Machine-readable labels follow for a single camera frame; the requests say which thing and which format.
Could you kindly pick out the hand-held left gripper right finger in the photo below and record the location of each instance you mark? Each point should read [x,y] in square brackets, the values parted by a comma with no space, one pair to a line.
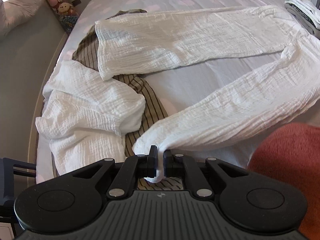
[168,166]

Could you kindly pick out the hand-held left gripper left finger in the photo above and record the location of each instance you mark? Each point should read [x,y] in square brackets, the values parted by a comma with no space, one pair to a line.
[151,165]

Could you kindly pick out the white muslin pants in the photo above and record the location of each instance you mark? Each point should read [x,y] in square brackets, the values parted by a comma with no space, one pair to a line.
[200,35]

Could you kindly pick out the brown striped garment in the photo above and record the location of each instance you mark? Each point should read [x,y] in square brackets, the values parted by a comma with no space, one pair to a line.
[147,97]

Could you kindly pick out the white muslin top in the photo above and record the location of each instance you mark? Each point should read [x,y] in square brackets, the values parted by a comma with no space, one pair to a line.
[82,105]

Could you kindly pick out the person's red fleece clothing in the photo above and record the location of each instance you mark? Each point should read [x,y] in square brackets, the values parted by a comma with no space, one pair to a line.
[287,155]

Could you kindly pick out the dark blue plastic stool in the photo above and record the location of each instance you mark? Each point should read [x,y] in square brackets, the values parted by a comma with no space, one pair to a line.
[10,180]

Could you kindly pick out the clear tube of plush toys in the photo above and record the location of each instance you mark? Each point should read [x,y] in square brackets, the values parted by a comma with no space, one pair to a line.
[60,5]

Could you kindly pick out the folded taupe towel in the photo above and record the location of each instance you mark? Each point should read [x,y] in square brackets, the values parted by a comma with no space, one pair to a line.
[307,31]

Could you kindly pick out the folded dark patterned garment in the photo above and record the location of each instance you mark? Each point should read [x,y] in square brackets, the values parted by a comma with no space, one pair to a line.
[305,15]

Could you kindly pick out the rolled white pink duvet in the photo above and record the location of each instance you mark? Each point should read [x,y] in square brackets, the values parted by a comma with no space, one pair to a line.
[20,5]

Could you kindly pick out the dark wall socket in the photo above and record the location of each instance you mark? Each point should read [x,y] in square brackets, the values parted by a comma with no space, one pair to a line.
[76,1]

